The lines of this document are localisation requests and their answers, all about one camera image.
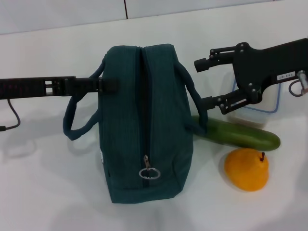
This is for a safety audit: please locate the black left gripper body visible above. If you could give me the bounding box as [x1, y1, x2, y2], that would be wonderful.
[0, 77, 67, 100]

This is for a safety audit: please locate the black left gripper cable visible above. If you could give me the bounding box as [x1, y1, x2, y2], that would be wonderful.
[0, 98, 21, 133]

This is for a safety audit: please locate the dark teal fabric bag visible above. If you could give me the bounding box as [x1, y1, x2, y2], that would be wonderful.
[63, 44, 209, 205]

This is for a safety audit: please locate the green cucumber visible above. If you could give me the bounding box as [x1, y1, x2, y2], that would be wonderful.
[191, 115, 281, 152]

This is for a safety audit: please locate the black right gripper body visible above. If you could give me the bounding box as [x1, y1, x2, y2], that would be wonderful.
[231, 38, 308, 104]

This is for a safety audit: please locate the orange pear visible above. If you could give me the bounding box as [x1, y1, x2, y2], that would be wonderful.
[224, 148, 270, 193]

